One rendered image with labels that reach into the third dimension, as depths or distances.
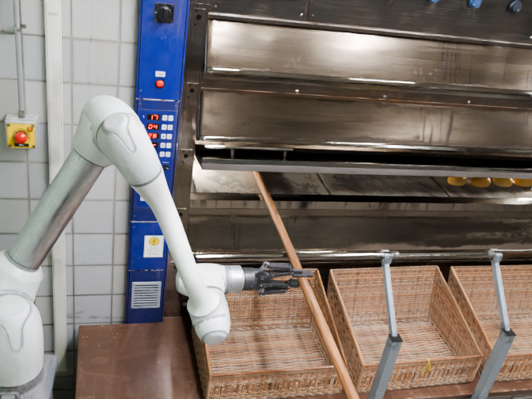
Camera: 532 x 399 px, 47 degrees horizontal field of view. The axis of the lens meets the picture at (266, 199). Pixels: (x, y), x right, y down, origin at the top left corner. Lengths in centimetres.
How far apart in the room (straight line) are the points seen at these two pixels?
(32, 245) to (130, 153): 44
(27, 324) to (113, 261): 88
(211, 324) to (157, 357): 81
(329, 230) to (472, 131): 72
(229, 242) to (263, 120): 55
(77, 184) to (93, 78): 53
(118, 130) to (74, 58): 65
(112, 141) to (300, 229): 124
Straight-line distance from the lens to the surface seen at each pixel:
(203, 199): 241
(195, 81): 220
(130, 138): 155
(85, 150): 171
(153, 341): 263
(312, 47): 226
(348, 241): 269
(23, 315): 172
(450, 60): 250
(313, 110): 235
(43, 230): 181
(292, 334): 274
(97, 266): 255
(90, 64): 216
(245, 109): 228
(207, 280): 189
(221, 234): 251
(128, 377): 249
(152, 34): 210
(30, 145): 221
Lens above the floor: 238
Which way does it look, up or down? 29 degrees down
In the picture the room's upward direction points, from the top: 10 degrees clockwise
